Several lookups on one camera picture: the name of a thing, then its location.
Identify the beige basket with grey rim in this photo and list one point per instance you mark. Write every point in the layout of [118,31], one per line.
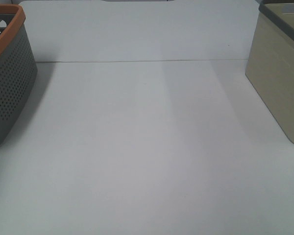
[270,66]

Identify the grey perforated basket orange rim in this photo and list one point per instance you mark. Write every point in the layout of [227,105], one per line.
[18,68]

